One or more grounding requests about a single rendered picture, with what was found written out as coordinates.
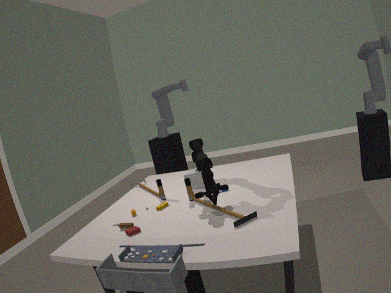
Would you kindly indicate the red rectangular block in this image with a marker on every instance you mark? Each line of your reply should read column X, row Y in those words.
column 132, row 230

